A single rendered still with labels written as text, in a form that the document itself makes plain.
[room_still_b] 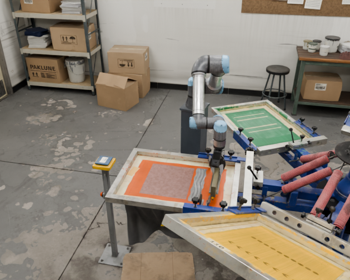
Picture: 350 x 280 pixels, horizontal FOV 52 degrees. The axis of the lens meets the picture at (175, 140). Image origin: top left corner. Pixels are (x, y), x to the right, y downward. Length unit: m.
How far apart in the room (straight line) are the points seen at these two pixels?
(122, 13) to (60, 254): 4.02
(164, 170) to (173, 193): 0.25
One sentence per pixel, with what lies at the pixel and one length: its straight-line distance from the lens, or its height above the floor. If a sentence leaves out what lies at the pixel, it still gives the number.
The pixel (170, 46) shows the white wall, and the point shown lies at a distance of 6.06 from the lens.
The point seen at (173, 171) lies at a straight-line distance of 2.49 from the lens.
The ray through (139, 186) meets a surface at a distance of 2.37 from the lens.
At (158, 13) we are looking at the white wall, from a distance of 5.98.
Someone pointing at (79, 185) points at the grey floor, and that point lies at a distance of 4.07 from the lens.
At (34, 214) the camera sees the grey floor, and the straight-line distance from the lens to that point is 3.83.
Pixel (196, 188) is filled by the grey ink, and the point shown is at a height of 0.96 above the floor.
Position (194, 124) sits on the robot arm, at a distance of 2.21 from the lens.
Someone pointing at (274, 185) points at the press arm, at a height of 1.04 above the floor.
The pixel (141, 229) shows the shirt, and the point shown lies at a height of 0.68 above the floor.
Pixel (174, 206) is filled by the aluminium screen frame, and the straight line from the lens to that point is 2.15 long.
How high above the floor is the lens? 2.39
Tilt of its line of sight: 30 degrees down
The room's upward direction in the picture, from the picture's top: straight up
